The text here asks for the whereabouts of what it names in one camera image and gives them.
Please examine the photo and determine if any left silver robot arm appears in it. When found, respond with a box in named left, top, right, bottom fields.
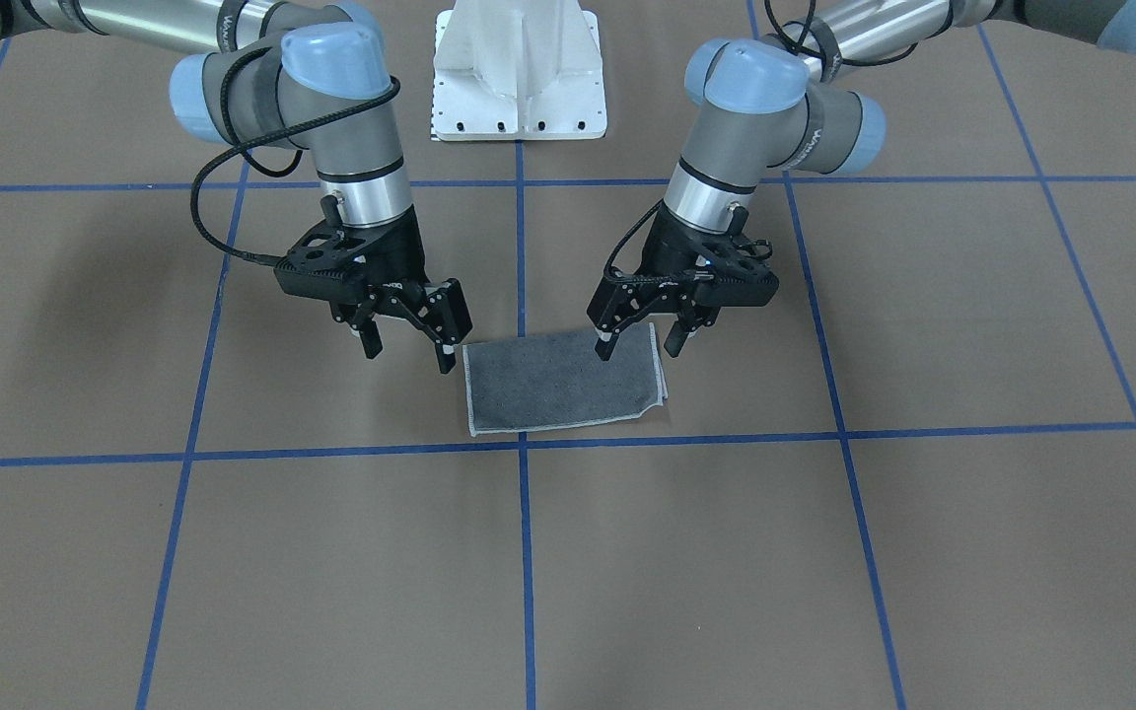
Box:
left=587, top=1, right=1136, bottom=360

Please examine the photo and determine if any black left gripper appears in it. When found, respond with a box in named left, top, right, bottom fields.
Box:
left=588, top=201, right=727, bottom=361

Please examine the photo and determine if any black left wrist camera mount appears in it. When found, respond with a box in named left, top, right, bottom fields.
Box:
left=693, top=235, right=779, bottom=309

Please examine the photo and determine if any white pedestal column with base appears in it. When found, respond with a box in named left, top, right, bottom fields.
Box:
left=431, top=1, right=608, bottom=141

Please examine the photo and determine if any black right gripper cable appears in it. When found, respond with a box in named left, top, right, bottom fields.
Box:
left=189, top=49, right=401, bottom=269

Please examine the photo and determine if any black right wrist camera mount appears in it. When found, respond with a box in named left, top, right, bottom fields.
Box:
left=272, top=194, right=367, bottom=304

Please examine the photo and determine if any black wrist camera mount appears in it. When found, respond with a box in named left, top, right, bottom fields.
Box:
left=272, top=194, right=367, bottom=304
left=693, top=235, right=779, bottom=309

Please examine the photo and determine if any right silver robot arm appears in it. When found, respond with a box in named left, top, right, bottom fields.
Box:
left=0, top=1, right=471, bottom=374

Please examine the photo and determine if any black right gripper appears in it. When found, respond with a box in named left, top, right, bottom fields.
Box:
left=329, top=208, right=473, bottom=376

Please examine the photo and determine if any pink and grey towel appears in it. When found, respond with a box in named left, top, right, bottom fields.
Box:
left=461, top=323, right=668, bottom=436

